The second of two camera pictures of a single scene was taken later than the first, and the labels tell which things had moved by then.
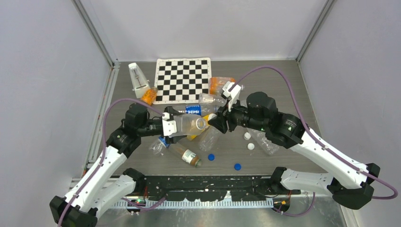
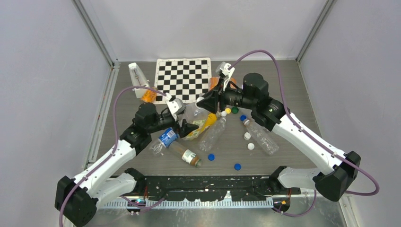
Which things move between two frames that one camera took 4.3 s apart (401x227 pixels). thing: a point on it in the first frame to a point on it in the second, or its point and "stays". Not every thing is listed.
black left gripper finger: [174, 140] to [186, 128]
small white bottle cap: [247, 135] stays
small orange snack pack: [148, 95] stays
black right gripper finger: [220, 122] to [209, 101]
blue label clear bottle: [159, 146] stays
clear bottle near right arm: [260, 138] stays
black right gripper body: [237, 117] to [223, 97]
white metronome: [140, 83] stays
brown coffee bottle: [186, 154] stays
